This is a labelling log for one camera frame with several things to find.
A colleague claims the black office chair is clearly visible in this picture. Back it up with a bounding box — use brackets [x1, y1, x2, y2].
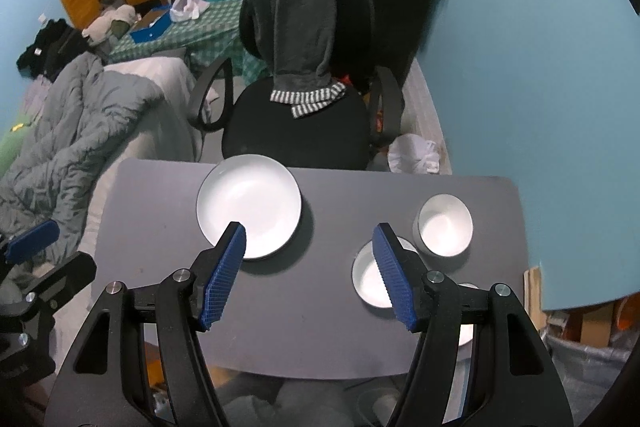
[186, 0, 404, 170]

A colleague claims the green checkered tablecloth table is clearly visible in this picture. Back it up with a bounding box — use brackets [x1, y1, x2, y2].
[107, 0, 268, 84]

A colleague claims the white plastic bag on table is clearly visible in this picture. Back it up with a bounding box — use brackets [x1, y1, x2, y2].
[169, 0, 210, 24]

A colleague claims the white plastic bag on floor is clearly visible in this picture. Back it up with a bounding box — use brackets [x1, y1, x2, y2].
[387, 133, 440, 174]

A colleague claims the blue cardboard box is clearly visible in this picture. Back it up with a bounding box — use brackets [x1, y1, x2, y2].
[129, 5, 171, 44]

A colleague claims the white bed mattress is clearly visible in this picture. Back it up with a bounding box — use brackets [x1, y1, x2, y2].
[49, 55, 222, 333]

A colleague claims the black clothes pile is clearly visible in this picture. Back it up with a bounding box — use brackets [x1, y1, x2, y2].
[16, 18, 90, 82]

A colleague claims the grey quilted duvet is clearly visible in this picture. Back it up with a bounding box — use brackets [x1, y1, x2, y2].
[1, 53, 164, 265]

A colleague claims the grey towel on chair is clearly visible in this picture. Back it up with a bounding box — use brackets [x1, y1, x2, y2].
[245, 0, 346, 119]

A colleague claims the white plate back centre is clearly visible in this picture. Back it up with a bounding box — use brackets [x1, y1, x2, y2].
[196, 154, 303, 261]

